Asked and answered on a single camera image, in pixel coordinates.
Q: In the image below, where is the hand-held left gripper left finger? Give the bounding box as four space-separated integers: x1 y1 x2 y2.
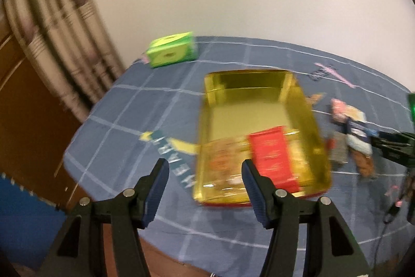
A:
36 158 170 277

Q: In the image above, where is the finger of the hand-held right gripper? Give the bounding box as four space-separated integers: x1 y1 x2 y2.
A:
371 131 415 165

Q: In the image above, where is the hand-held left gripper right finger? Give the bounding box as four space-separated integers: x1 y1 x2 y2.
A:
241 159 372 277

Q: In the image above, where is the clear bag of orange snacks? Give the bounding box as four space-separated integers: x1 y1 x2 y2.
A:
353 150 377 178

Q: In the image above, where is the blue cracker packet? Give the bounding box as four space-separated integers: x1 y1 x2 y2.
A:
344 105 378 156

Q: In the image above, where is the red snack packet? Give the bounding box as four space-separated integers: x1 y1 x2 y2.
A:
248 126 300 195

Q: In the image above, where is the grey speckled snack packet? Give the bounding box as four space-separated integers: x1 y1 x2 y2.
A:
327 131 351 164

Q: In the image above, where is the pink snack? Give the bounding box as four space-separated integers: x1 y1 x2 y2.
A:
331 98 349 122

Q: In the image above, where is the gold tin box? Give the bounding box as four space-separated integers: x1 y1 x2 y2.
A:
192 69 332 208

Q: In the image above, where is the blue foam mat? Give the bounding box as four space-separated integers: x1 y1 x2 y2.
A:
0 173 68 268

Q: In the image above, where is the green tissue pack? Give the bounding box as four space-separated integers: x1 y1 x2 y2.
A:
144 32 198 69

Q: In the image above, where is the brown wooden cabinet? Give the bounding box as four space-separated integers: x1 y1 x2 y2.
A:
0 33 85 209

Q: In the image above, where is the beige patterned curtain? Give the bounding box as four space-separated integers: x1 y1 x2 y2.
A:
0 0 125 122

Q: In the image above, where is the black cable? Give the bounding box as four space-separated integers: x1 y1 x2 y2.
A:
373 173 415 265

